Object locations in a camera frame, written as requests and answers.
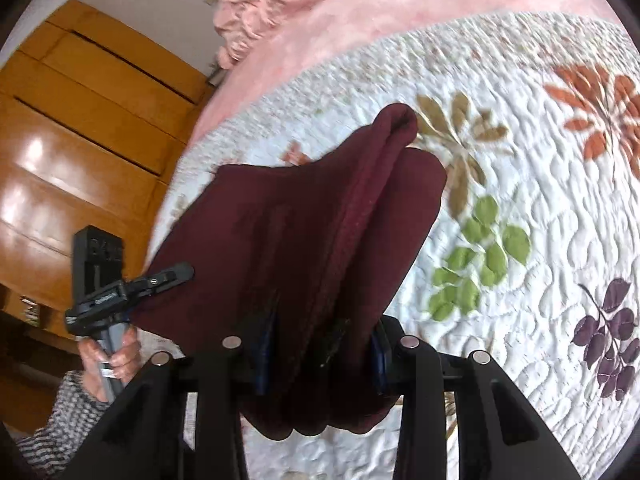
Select wooden wardrobe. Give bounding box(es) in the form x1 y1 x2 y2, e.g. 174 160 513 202
0 0 217 312

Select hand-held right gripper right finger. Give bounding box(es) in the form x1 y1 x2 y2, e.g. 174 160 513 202
371 315 582 480

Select person's left forearm checkered sleeve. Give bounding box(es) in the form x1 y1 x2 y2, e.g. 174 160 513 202
14 369 114 480

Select pink pillow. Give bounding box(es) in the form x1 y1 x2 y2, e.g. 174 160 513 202
212 0 417 70

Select person's left hand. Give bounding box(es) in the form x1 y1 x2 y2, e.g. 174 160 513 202
77 325 144 404

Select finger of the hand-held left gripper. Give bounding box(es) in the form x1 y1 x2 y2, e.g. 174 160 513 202
125 261 196 312

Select maroon pants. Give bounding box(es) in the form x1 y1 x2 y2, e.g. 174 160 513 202
131 102 449 441

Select white floral quilt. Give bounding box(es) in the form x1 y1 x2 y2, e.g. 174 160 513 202
150 10 640 480

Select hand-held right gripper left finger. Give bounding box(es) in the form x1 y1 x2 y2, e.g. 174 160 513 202
65 309 277 480

